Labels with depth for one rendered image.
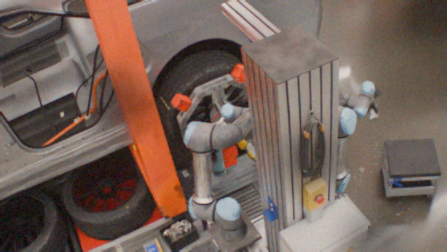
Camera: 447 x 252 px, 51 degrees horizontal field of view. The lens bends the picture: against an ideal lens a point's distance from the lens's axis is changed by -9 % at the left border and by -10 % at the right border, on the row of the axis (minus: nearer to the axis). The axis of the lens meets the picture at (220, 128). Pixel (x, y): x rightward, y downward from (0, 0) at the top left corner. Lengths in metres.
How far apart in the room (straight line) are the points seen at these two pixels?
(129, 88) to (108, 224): 1.20
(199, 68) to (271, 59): 1.46
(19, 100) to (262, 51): 2.55
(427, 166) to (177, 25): 1.98
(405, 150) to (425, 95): 1.11
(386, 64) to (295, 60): 3.38
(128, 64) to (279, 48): 0.88
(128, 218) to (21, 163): 0.81
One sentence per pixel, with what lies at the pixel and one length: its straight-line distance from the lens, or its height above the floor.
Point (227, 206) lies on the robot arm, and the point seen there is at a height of 1.05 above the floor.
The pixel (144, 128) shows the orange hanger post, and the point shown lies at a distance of 2.65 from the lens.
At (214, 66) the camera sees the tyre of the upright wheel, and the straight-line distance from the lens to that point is 3.13.
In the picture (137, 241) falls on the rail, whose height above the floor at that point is 0.33.
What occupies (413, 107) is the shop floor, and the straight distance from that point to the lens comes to 4.60.
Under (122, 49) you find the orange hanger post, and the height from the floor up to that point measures 1.80.
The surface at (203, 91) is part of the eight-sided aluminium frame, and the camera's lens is 3.05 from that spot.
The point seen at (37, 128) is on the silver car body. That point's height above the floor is 0.80.
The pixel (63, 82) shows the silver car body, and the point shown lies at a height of 0.89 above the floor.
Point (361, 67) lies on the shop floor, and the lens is 4.96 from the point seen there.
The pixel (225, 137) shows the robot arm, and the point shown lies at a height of 1.41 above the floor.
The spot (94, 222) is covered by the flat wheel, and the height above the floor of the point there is 0.50.
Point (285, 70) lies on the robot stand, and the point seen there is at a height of 2.03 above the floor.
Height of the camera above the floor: 3.06
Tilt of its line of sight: 44 degrees down
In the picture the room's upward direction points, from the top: 11 degrees counter-clockwise
